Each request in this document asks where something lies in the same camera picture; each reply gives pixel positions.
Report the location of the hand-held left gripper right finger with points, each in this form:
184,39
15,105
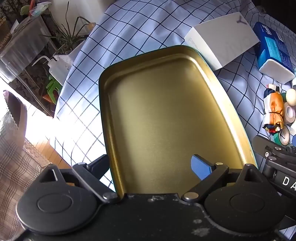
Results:
200,166

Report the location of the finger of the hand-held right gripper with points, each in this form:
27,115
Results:
263,146

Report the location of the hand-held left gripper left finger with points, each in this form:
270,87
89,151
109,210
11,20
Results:
97,165

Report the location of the orange satin fabric pouch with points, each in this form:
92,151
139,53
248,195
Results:
274,104

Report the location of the gold metal tin tray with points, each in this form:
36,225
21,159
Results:
161,115

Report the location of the green tape roll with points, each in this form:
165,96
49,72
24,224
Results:
284,136

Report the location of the white tape roll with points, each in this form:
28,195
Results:
290,113

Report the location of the cream round object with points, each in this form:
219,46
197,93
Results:
291,95

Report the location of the brown plaid lace cloth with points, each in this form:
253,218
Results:
16,166

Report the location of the green plastic toy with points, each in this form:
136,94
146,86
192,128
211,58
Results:
53,89

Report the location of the dark brown chair back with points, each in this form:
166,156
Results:
16,109

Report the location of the blue tissue pack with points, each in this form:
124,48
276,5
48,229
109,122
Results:
270,44

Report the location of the white squeeze bottle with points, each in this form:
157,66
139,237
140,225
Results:
56,69

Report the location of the white planter pot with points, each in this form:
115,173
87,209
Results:
69,58

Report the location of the white cardboard box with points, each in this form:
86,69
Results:
222,39

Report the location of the spiky green potted plant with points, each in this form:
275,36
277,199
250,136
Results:
67,34

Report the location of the white navy checked cloth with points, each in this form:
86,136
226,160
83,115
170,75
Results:
129,30

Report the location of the clear plastic storage box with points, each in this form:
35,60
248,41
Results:
23,44

